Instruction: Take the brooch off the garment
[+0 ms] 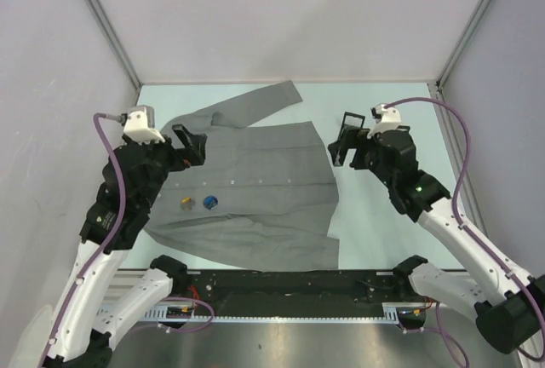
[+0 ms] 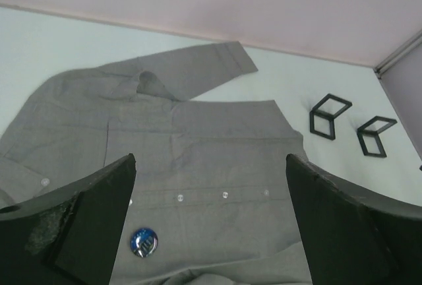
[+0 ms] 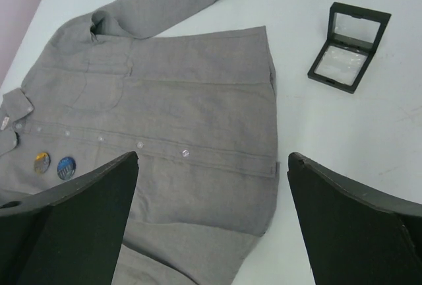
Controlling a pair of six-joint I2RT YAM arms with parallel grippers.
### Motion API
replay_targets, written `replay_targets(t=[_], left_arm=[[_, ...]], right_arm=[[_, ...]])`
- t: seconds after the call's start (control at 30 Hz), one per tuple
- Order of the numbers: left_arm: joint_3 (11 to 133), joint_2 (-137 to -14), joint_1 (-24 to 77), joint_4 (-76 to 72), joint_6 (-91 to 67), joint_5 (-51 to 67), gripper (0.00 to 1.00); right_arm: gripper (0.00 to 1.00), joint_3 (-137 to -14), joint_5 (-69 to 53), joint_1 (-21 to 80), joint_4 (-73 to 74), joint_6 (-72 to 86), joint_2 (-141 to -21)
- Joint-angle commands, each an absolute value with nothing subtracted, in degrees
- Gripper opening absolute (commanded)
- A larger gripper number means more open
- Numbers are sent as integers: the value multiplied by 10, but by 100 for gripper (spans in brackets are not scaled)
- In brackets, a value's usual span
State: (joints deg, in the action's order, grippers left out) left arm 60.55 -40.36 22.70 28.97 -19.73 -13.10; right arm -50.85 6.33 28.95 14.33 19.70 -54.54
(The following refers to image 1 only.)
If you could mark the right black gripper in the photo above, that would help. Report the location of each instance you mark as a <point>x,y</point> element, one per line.
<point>359,140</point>

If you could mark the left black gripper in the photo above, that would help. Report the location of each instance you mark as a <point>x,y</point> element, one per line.
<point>194,152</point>

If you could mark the blue round brooch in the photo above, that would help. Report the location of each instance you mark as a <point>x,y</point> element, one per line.
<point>210,202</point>

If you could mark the grey button-up shirt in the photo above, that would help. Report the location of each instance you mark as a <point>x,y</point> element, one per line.
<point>275,187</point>

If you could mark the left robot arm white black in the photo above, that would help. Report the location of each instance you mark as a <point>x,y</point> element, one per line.
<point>133,177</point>

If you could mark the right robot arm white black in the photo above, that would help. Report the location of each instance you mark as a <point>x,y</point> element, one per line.
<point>503,299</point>

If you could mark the silver yellow round brooch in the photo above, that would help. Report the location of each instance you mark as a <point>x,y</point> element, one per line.
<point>187,203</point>

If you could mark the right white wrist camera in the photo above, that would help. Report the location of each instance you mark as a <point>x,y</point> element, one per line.
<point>386,118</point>

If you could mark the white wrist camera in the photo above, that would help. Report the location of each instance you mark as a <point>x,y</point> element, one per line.
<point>139,126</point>
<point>386,118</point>

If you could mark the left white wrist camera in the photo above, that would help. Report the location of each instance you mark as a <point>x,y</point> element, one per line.
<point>139,126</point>

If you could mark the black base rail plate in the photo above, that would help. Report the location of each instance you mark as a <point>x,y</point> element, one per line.
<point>334,293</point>

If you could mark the white slotted cable duct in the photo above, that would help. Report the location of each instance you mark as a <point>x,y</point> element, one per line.
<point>164,313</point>

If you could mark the aluminium frame post left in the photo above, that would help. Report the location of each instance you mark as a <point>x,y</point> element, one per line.
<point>109,33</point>

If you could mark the aluminium frame post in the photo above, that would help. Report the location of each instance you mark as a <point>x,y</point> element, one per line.
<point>475,20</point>
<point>109,33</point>

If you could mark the aluminium frame post right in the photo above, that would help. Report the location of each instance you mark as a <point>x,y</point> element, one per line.
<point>475,20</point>

